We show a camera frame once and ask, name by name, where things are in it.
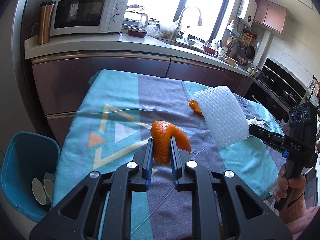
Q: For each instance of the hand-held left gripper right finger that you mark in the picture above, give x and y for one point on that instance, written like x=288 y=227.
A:
x=175 y=165

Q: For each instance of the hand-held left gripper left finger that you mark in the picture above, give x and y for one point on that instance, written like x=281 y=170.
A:
x=149 y=165

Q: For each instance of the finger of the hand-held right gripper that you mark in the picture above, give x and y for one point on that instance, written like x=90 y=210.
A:
x=275 y=146
x=268 y=134

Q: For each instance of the white tissue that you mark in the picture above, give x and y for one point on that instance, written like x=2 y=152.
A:
x=257 y=123

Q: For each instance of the orange peel piece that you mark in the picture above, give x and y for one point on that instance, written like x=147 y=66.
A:
x=162 y=135
x=195 y=106

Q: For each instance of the white foam fruit net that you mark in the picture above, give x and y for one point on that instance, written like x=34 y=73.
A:
x=222 y=115

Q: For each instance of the blue plastic bin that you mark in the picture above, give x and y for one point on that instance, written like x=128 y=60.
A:
x=22 y=160

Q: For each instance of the person's right forearm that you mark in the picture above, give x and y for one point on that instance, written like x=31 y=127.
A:
x=300 y=217

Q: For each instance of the person's right hand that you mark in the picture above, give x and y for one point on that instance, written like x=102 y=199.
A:
x=280 y=188

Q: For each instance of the blue grey printed tablecloth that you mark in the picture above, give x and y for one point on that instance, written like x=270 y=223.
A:
x=120 y=95

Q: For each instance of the pink pot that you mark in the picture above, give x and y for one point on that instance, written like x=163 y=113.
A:
x=241 y=59

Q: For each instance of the hanging frying pan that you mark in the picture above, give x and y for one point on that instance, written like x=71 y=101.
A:
x=250 y=52

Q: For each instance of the red bowl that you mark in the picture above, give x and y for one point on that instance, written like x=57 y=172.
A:
x=210 y=50

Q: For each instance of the kitchen counter with cabinets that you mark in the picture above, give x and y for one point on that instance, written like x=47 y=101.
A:
x=100 y=65

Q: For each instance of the white water heater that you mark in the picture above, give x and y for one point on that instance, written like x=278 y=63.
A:
x=246 y=10

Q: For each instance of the white bottle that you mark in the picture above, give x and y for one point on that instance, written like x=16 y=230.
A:
x=186 y=33

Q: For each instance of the dark food container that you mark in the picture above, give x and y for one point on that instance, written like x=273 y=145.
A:
x=137 y=32

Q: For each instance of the clear plastic bag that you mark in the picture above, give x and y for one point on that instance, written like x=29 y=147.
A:
x=160 y=28

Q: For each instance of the steel kitchen faucet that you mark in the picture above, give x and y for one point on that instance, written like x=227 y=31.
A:
x=180 y=22

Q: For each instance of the glass electric kettle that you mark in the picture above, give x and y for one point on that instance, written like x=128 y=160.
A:
x=135 y=17

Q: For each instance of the grey refrigerator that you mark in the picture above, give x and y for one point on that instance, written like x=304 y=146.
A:
x=20 y=62

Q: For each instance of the white microwave oven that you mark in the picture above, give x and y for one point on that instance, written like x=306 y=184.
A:
x=80 y=12

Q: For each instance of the copper travel mug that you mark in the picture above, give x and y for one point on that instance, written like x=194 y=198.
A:
x=46 y=25

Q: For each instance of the pink wall cabinet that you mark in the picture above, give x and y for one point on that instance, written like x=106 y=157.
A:
x=272 y=15

